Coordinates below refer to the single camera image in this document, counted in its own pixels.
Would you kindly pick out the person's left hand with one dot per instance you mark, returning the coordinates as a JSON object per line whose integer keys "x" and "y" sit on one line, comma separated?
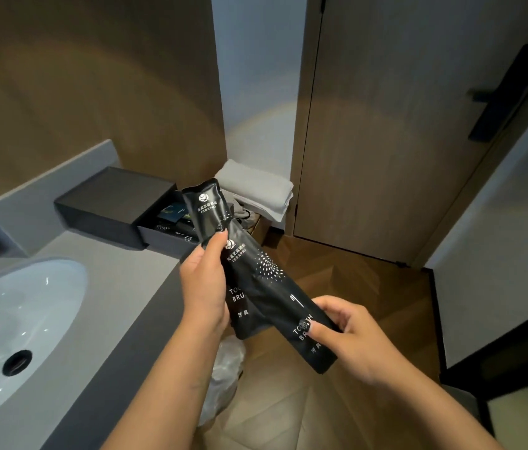
{"x": 203, "y": 290}

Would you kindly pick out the person's right hand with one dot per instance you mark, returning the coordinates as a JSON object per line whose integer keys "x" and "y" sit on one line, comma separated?
{"x": 362, "y": 344}

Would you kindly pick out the person's left thumb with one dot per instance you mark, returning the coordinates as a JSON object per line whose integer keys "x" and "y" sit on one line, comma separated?
{"x": 217, "y": 250}

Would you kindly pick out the person's right thumb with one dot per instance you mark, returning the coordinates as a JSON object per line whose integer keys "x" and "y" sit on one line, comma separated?
{"x": 322, "y": 336}

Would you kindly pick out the black toothbrush packet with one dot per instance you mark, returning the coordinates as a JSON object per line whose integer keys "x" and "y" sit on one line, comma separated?
{"x": 205, "y": 206}
{"x": 273, "y": 295}

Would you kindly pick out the person's left forearm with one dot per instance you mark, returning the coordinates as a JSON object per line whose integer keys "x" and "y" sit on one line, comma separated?
{"x": 170, "y": 393}

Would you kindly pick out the person's right forearm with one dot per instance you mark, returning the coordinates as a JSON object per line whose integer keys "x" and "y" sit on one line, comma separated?
{"x": 427, "y": 412}

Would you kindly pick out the woven basket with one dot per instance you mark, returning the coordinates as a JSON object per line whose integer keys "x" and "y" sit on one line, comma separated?
{"x": 250, "y": 224}

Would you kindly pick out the black box drawer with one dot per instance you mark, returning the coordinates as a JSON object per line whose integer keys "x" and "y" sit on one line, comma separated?
{"x": 165, "y": 238}

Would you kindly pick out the dark blue amenity packet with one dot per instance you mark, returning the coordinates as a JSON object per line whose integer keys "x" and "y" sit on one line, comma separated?
{"x": 170, "y": 211}

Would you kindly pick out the folded grey towel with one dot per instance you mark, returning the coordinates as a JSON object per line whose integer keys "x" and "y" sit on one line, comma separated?
{"x": 257, "y": 187}

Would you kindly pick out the clear plastic bin bag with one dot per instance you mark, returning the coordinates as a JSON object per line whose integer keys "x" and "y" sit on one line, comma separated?
{"x": 221, "y": 379}

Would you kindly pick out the black amenity box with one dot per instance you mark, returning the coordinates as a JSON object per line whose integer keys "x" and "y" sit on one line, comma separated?
{"x": 104, "y": 203}

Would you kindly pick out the black framed glass door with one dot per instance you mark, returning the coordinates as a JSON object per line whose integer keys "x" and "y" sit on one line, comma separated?
{"x": 512, "y": 384}

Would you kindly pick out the wooden door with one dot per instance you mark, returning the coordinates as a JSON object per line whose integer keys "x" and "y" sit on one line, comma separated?
{"x": 399, "y": 135}

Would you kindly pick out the white oval sink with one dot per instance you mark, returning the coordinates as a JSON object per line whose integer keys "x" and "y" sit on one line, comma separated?
{"x": 11, "y": 332}

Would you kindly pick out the black sink drain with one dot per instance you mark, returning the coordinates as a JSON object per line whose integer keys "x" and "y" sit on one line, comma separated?
{"x": 17, "y": 363}

